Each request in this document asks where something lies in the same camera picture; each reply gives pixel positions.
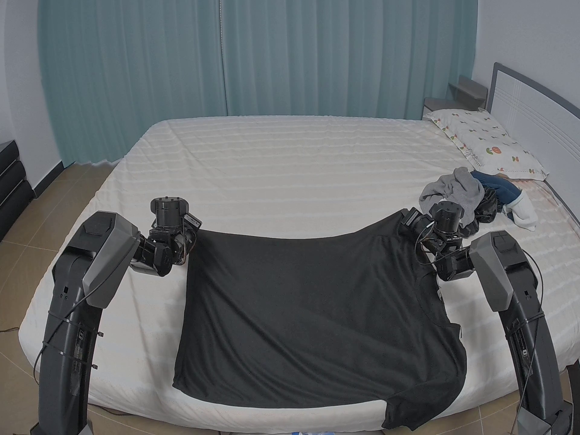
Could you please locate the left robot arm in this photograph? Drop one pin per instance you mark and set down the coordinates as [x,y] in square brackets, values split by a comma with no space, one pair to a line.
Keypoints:
[104,252]

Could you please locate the blue-green curtain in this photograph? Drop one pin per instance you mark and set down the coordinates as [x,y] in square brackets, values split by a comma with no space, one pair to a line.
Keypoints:
[272,52]

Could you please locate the pile of clothes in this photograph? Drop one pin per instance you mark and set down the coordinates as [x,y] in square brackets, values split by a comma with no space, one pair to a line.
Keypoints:
[462,188]

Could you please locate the black T-shirt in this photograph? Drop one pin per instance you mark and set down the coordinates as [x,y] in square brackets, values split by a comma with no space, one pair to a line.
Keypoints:
[308,311]

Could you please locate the bed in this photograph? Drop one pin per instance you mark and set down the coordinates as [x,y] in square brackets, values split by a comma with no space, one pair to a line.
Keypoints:
[294,175]

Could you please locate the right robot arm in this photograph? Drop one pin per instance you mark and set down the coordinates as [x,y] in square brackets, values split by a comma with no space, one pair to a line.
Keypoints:
[498,265]

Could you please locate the white printed pillow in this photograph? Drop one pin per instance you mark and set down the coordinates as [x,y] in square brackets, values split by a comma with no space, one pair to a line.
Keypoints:
[489,143]

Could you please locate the black chest of drawers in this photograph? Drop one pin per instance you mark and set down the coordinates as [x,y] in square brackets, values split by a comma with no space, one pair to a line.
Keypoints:
[11,188]

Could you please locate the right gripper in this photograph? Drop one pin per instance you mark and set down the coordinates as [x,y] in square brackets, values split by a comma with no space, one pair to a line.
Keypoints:
[414,220]

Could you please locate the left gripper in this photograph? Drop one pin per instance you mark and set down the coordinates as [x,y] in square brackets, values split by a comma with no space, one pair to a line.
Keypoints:
[191,227]

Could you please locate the grey bedside table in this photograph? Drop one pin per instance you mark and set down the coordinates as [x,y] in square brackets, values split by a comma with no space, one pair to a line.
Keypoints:
[469,89]

